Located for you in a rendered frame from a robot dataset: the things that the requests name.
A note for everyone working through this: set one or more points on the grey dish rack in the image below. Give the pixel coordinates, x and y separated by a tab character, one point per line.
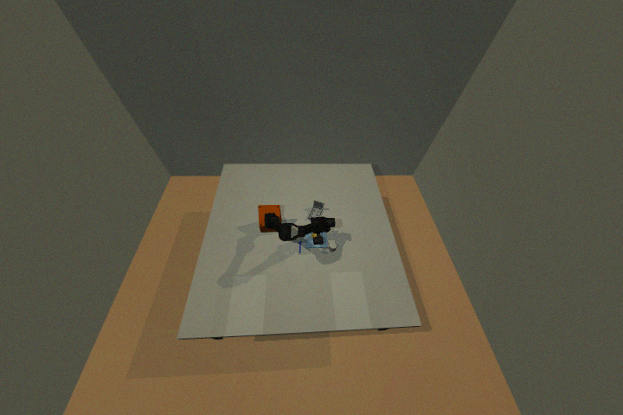
316	209

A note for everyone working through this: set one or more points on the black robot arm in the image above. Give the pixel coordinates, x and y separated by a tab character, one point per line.
318	224

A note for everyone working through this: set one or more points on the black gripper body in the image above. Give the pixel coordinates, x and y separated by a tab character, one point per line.
318	240

